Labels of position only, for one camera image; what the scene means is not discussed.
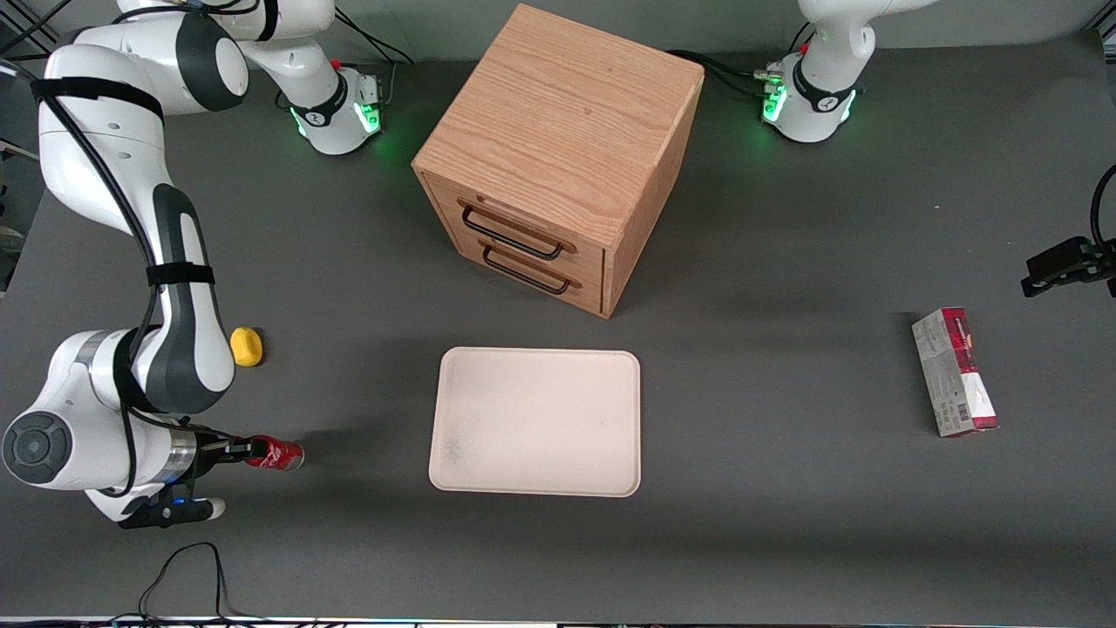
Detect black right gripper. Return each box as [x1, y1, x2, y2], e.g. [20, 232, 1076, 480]
[187, 429, 257, 481]

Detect red soda can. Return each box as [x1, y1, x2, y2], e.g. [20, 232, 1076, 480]
[244, 436, 305, 473]

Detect white rectangular tray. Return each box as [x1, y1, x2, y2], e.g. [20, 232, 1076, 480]
[428, 346, 643, 499]

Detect wooden drawer front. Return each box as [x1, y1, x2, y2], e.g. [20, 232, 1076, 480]
[440, 229, 605, 317]
[425, 174, 607, 273]

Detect wooden drawer cabinet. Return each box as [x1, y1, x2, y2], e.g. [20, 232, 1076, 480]
[412, 3, 705, 320]

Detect red and grey carton box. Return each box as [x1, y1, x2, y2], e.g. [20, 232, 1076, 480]
[911, 306, 1001, 438]

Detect black clamp device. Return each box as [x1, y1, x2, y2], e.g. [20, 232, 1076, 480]
[1021, 235, 1116, 299]

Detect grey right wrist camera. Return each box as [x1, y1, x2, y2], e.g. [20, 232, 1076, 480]
[118, 495, 227, 531]

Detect black looped table cable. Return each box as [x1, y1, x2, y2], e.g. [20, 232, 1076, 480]
[138, 542, 255, 623]

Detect black cable along right arm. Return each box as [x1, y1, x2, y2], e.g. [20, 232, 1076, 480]
[0, 52, 188, 500]

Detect black metal drawer handle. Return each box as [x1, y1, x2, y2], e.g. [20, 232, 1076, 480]
[459, 202, 565, 262]
[482, 244, 574, 296]

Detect black right arm base cables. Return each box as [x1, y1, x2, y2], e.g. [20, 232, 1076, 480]
[331, 7, 413, 67]

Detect black arm base cables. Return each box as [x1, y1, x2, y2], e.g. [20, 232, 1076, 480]
[667, 48, 783, 99]
[331, 7, 413, 67]

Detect black left arm base cables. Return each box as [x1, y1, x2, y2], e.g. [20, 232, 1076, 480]
[667, 48, 783, 99]

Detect black cable on clamp device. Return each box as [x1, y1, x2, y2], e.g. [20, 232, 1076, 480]
[1089, 164, 1116, 256]

